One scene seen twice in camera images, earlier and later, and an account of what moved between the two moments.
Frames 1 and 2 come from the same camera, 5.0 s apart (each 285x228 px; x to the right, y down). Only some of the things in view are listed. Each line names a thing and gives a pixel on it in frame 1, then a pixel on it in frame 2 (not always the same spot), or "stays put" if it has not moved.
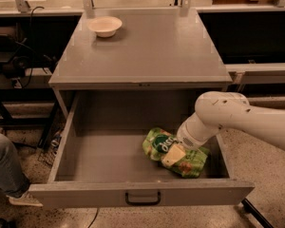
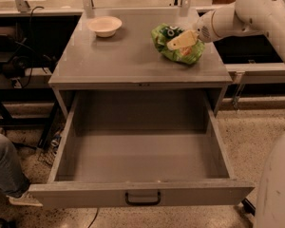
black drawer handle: x=142 y=202 stays put
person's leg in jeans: x=6 y=169 stays put
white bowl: x=104 y=26 stays put
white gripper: x=189 y=139 → x=204 y=29
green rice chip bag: x=158 y=142 → x=187 y=54
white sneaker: x=27 y=199 stays put
